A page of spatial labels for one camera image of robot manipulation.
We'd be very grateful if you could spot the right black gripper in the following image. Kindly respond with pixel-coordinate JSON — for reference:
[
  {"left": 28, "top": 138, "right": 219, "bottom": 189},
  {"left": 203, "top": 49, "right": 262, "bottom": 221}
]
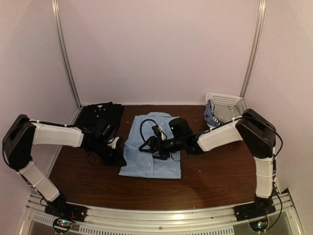
[{"left": 139, "top": 136, "right": 185, "bottom": 160}]

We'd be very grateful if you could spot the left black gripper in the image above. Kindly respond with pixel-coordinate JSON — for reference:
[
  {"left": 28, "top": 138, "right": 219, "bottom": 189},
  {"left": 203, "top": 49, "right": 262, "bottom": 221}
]
[{"left": 89, "top": 139, "right": 127, "bottom": 166}]

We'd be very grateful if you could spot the light blue long sleeve shirt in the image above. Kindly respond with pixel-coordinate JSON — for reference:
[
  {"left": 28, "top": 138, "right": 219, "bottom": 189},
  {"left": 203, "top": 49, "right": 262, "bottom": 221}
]
[{"left": 119, "top": 112, "right": 181, "bottom": 179}]

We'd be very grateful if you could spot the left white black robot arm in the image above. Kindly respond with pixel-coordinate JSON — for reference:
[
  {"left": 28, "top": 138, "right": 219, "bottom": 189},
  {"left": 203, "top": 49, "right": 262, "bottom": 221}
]
[{"left": 2, "top": 115, "right": 126, "bottom": 217}]

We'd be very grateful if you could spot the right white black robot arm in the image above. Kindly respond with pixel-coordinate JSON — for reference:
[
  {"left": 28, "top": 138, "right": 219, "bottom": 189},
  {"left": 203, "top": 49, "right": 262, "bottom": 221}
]
[{"left": 138, "top": 109, "right": 279, "bottom": 216}]

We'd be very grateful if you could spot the folded black shirt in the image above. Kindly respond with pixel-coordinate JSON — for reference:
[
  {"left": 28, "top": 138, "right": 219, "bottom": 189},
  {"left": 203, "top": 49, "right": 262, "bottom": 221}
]
[{"left": 74, "top": 102, "right": 124, "bottom": 129}]

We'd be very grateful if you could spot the blue checkered shirt in basket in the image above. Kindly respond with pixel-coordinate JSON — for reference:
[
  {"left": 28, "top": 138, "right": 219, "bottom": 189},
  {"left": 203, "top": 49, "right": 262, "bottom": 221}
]
[{"left": 204, "top": 99, "right": 223, "bottom": 127}]

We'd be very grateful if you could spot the grey shirt in basket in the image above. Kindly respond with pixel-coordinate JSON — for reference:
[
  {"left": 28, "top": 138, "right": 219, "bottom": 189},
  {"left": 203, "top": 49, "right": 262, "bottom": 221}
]
[{"left": 211, "top": 101, "right": 245, "bottom": 123}]

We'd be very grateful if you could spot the left round controller board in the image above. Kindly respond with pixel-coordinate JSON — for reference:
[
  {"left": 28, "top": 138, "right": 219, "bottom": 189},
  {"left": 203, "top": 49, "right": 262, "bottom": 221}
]
[{"left": 52, "top": 217, "right": 74, "bottom": 233}]

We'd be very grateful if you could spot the round controller board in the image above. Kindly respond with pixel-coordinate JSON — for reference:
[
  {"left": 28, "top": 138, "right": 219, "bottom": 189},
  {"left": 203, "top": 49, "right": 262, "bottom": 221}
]
[
  {"left": 52, "top": 217, "right": 74, "bottom": 233},
  {"left": 249, "top": 218, "right": 269, "bottom": 233}
]

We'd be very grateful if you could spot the white plastic laundry basket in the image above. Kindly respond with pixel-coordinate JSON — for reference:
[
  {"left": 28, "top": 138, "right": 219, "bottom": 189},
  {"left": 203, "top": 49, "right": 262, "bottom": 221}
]
[{"left": 205, "top": 93, "right": 248, "bottom": 110}]

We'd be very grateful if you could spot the right round controller board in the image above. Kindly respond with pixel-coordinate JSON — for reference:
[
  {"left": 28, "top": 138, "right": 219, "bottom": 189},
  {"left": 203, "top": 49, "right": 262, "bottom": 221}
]
[{"left": 249, "top": 218, "right": 269, "bottom": 233}]

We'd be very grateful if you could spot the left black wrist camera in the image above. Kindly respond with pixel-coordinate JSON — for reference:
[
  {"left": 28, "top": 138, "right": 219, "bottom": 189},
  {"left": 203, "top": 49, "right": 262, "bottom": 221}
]
[{"left": 93, "top": 119, "right": 113, "bottom": 140}]

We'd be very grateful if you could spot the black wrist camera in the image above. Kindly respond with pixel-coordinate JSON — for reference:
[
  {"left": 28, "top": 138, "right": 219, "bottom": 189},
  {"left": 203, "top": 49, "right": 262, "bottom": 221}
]
[
  {"left": 93, "top": 119, "right": 113, "bottom": 140},
  {"left": 169, "top": 117, "right": 193, "bottom": 138}
]

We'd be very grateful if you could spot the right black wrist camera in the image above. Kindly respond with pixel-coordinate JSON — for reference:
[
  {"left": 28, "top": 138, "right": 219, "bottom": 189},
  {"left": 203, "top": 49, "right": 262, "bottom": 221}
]
[{"left": 169, "top": 117, "right": 193, "bottom": 138}]

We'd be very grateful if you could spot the front aluminium rail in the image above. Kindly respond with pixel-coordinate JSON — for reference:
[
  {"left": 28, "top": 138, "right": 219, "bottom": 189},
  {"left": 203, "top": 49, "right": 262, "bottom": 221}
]
[{"left": 21, "top": 192, "right": 305, "bottom": 235}]

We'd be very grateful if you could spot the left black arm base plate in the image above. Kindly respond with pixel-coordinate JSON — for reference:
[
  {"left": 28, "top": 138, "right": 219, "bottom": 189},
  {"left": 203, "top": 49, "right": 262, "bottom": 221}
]
[{"left": 45, "top": 200, "right": 87, "bottom": 222}]

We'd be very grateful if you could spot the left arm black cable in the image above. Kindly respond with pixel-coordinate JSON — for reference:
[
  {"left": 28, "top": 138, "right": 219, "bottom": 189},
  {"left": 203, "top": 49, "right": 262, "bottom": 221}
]
[{"left": 1, "top": 119, "right": 118, "bottom": 206}]

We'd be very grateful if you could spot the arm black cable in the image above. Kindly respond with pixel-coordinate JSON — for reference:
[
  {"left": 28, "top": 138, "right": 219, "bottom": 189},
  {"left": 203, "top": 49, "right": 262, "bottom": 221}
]
[
  {"left": 139, "top": 118, "right": 284, "bottom": 211},
  {"left": 1, "top": 119, "right": 118, "bottom": 206}
]

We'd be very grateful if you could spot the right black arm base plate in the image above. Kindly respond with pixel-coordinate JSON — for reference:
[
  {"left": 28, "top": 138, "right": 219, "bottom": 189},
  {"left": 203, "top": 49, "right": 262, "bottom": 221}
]
[{"left": 234, "top": 202, "right": 276, "bottom": 222}]

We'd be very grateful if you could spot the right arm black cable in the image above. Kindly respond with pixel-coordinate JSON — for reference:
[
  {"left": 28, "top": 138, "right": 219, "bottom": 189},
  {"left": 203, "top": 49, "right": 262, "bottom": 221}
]
[{"left": 139, "top": 118, "right": 284, "bottom": 211}]

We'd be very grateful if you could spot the left aluminium frame post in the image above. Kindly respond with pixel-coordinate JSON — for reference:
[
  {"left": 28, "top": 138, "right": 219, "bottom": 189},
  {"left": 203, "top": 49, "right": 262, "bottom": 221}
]
[{"left": 51, "top": 0, "right": 82, "bottom": 109}]

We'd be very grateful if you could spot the aluminium frame post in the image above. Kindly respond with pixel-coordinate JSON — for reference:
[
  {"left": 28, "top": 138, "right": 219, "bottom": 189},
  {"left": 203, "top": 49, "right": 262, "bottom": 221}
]
[
  {"left": 51, "top": 0, "right": 82, "bottom": 109},
  {"left": 240, "top": 0, "right": 267, "bottom": 97}
]

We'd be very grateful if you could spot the right aluminium frame post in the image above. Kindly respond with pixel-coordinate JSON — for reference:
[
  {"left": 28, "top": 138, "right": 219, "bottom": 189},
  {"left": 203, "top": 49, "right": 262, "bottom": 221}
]
[{"left": 240, "top": 0, "right": 267, "bottom": 97}]

